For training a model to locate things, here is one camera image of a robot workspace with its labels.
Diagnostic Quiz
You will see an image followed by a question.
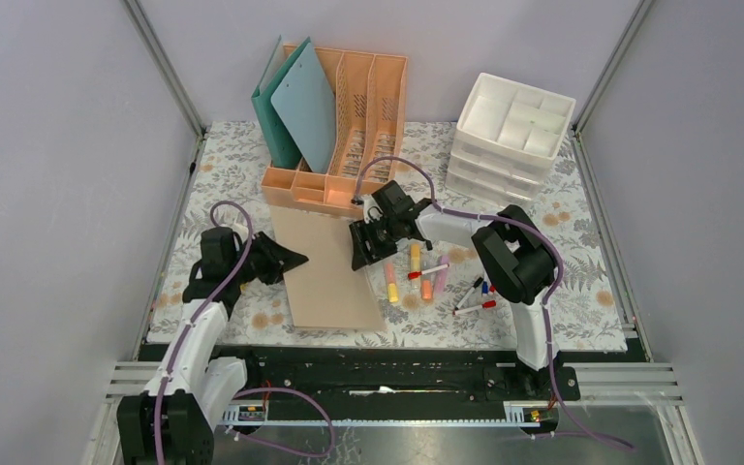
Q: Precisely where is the white plastic drawer unit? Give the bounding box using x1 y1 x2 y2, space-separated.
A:
445 73 576 207

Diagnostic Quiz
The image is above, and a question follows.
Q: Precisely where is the tan kraft folder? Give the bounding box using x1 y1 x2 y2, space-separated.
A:
269 206 386 330

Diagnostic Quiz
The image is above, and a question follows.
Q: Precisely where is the red cap marker lowest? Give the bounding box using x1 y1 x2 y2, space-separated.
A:
452 300 497 316

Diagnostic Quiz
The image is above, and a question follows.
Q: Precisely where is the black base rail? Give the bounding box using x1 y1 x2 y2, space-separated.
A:
138 344 649 423

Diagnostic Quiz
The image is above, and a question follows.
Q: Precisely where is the black cap marker right group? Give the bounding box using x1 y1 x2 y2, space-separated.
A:
453 277 483 312

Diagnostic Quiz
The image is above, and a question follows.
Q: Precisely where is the red cap marker on highlighters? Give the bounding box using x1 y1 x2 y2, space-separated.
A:
407 263 450 280

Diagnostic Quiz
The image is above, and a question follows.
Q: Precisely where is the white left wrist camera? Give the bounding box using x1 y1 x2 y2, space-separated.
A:
231 222 252 240

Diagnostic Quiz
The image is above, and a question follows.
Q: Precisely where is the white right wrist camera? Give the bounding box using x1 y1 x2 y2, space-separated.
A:
361 196 383 223

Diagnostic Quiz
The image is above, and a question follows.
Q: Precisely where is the green folder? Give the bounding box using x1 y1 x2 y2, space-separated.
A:
251 37 311 170

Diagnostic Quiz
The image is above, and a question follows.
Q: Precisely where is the light blue folder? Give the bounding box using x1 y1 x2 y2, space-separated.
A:
270 39 337 174

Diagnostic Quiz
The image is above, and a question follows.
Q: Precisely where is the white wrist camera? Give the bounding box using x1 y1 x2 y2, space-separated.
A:
361 196 383 223
231 222 252 240

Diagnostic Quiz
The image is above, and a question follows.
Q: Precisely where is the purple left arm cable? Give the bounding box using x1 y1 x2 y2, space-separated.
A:
152 200 337 465

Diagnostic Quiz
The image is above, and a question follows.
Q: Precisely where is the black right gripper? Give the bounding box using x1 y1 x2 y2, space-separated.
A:
349 216 401 272

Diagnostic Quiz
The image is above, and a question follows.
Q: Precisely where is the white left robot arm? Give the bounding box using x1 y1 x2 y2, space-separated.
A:
117 227 309 464

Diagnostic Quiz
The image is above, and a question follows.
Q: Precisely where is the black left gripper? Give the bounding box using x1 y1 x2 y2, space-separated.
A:
229 231 308 285

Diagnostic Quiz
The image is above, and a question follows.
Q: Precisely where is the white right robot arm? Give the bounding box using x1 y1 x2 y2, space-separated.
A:
349 181 562 399

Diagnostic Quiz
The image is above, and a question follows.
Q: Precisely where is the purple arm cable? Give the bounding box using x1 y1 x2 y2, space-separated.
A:
152 200 337 465
351 155 636 455

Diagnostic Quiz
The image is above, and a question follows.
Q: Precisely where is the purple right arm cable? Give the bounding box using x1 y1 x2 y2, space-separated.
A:
351 155 636 455

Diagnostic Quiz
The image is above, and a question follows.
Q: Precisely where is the orange plastic file organizer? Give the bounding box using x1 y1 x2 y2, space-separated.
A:
261 42 408 218

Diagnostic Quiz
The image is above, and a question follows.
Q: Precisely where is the floral table cloth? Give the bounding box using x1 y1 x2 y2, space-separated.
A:
145 122 626 352

